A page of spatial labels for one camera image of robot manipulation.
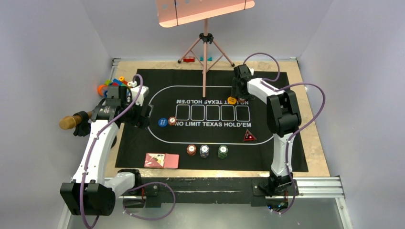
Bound single red poker chip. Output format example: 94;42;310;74
168;116;177;126

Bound orange tape roll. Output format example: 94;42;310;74
97;84;108;97

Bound yellow big blind button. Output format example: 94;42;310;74
227;96;238;105

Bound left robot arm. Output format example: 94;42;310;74
60;85;153;216

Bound black red all-in triangle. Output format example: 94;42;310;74
244;129;257;142

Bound pink music stand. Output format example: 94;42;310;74
155;0;256;99

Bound aluminium rail frame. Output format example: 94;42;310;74
57;57;353;229

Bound red toy block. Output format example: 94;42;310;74
183;56;195;62

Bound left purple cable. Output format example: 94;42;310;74
79;73;176;229

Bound playing card deck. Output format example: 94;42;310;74
144;153;180;169

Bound blue small blind button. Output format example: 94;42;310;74
158;118;168;127

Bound colourful toy block stack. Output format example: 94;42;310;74
104;76;131;87

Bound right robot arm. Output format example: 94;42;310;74
231;64;301;195

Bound gold microphone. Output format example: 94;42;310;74
59;111;92;130

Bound red poker chip stack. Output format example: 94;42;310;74
186;144;197;156

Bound green poker chip stack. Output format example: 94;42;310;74
218;145;228;159

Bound blue poker chip stack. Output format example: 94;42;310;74
200;145;210;158

